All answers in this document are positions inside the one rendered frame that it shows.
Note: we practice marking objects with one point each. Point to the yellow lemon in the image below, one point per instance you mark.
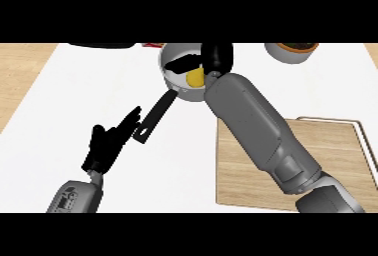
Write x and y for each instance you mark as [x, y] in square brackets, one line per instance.
[195, 78]

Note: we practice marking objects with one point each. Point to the black round object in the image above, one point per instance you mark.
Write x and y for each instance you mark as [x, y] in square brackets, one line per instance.
[101, 45]

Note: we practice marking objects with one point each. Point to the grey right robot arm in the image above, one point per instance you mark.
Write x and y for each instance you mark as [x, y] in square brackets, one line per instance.
[268, 140]

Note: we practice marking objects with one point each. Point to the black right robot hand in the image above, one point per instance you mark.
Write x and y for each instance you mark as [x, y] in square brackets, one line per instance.
[217, 56]

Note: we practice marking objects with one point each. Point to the wooden tray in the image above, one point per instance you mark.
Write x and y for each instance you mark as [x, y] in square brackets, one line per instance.
[325, 166]

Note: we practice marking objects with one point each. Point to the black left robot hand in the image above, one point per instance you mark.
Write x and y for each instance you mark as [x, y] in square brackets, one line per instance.
[105, 146]

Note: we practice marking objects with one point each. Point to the red and white object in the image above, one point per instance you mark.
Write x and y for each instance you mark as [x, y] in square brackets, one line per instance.
[154, 45]

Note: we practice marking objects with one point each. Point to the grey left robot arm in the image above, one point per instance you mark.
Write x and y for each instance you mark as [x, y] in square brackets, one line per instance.
[76, 196]

